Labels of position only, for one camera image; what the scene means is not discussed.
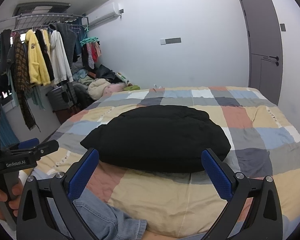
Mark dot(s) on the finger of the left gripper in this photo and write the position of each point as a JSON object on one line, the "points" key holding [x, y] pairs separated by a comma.
{"points": [[38, 151], [28, 144]]}

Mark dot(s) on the pile of mixed clothes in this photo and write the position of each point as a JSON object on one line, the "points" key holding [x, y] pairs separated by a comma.
{"points": [[83, 77]]}

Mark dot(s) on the dark grey suitcase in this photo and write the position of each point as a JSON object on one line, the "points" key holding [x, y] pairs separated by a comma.
{"points": [[62, 97]]}

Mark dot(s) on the grey wall panel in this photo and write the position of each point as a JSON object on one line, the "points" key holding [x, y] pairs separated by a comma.
{"points": [[165, 41]]}

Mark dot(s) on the yellow fleece jacket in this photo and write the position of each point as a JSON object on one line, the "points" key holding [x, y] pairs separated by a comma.
{"points": [[38, 72]]}

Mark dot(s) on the wall light switch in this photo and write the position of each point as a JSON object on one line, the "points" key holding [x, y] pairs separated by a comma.
{"points": [[282, 27]]}

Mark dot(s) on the checkered patchwork bed quilt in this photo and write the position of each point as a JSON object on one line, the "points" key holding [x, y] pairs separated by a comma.
{"points": [[263, 142]]}

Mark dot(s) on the white air conditioner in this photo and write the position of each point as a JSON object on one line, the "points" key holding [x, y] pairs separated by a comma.
{"points": [[104, 14]]}

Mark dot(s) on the white hooded jacket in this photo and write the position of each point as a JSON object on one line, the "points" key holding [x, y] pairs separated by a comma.
{"points": [[59, 60]]}

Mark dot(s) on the green plush toy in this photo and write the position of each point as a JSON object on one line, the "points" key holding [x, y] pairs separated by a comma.
{"points": [[131, 88]]}

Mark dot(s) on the black striped garment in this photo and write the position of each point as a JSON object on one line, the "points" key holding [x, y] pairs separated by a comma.
{"points": [[45, 54]]}

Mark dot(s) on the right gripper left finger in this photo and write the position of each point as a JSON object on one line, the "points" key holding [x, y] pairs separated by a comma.
{"points": [[46, 208]]}

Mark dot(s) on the dark grey hanging coat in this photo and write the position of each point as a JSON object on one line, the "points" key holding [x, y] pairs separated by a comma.
{"points": [[69, 39]]}

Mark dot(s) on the grey door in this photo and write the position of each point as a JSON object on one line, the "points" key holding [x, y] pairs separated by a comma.
{"points": [[264, 40]]}

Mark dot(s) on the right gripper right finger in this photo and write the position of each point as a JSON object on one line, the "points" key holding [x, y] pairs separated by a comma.
{"points": [[264, 218]]}

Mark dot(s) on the metal clothes rack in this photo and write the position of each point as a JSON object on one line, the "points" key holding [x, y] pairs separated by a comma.
{"points": [[41, 14]]}

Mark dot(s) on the black puffer jacket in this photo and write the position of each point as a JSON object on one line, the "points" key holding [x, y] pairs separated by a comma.
{"points": [[158, 139]]}

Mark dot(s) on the black door handle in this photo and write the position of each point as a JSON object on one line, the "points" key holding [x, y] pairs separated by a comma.
{"points": [[276, 58]]}

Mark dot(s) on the blue curtain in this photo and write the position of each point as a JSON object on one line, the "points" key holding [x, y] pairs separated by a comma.
{"points": [[7, 135]]}

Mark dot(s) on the person's left hand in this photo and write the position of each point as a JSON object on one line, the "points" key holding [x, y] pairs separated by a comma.
{"points": [[14, 204]]}

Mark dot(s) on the cream fluffy garment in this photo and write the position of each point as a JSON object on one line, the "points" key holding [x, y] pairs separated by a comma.
{"points": [[96, 88]]}

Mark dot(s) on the teal hanger with small clothes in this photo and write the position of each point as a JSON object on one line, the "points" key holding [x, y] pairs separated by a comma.
{"points": [[91, 51]]}

